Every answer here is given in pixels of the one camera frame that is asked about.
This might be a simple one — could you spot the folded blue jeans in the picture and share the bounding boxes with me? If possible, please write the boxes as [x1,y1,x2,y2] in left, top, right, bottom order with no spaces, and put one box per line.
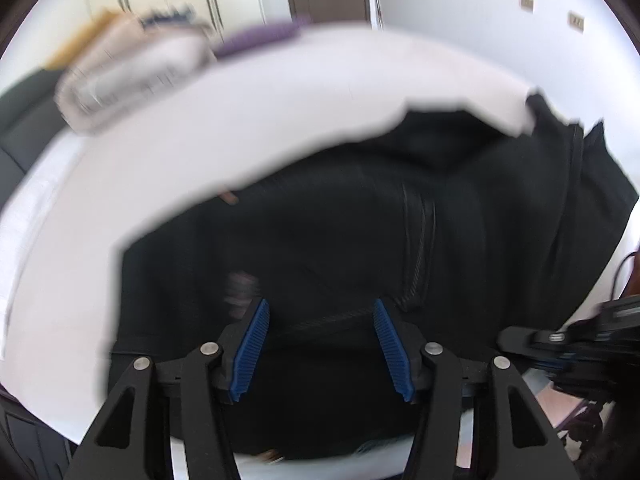
[139,6,195,28]

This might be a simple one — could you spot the black denim pants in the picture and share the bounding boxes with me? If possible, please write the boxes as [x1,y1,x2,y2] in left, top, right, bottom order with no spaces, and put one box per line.
[108,94,638,460]

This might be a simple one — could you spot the dark grey headboard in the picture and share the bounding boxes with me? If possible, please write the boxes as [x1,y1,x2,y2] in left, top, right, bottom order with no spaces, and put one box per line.
[0,70,66,204]

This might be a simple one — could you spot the wall socket plate far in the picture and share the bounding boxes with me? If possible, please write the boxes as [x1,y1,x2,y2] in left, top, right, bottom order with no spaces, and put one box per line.
[520,0,534,12]

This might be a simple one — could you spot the wall socket plate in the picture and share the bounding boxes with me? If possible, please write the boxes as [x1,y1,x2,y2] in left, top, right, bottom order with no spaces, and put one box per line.
[520,0,534,12]
[567,12,585,32]

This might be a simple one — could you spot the wall socket plate near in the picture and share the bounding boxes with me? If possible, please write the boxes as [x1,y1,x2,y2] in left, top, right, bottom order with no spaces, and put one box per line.
[567,12,585,32]

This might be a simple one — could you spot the white bed mattress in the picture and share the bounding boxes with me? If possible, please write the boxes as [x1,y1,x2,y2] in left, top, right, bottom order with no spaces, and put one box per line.
[1,25,533,441]

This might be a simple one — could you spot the purple pillow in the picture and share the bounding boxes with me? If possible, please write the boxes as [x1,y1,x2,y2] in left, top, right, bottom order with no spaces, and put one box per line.
[213,18,311,60]

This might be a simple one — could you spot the yellow pillow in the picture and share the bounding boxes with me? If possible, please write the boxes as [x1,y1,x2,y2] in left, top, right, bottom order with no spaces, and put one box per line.
[42,10,124,72]

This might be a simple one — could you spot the folded grey duvet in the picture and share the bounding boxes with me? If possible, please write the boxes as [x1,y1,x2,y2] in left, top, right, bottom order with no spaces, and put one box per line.
[54,16,216,133]

